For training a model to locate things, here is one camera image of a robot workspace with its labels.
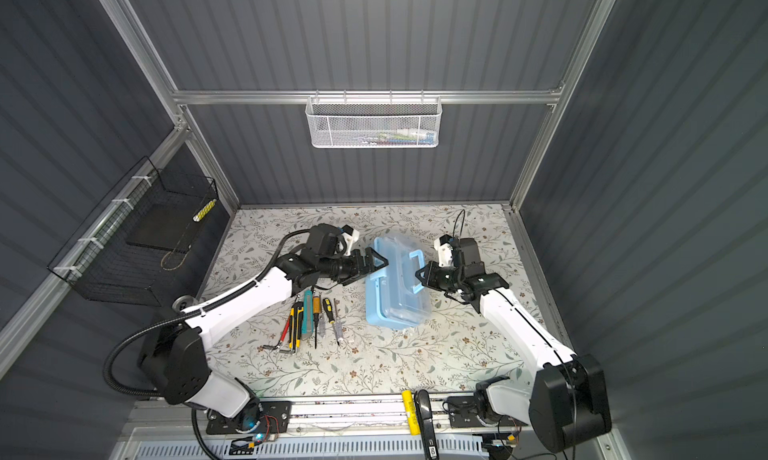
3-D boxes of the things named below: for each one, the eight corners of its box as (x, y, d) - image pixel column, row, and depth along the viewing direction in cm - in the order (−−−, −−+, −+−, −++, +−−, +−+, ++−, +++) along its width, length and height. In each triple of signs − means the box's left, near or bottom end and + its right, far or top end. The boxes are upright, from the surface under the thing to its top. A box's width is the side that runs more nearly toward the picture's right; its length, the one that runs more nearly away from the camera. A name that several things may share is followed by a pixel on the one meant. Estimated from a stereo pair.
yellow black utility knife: (288, 352, 86) (285, 348, 84) (293, 306, 95) (291, 302, 93) (300, 350, 86) (298, 347, 84) (304, 305, 95) (302, 301, 93)
